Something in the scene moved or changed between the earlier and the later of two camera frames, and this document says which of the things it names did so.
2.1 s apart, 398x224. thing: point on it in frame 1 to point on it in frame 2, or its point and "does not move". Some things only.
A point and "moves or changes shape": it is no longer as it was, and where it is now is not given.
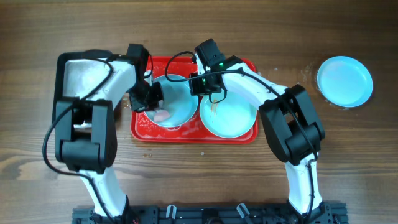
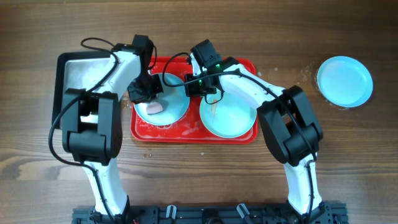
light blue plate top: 177,100 moves or changes shape
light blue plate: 345,81 does not move
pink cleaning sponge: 160,115 moves or changes shape
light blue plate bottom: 231,117 does not move
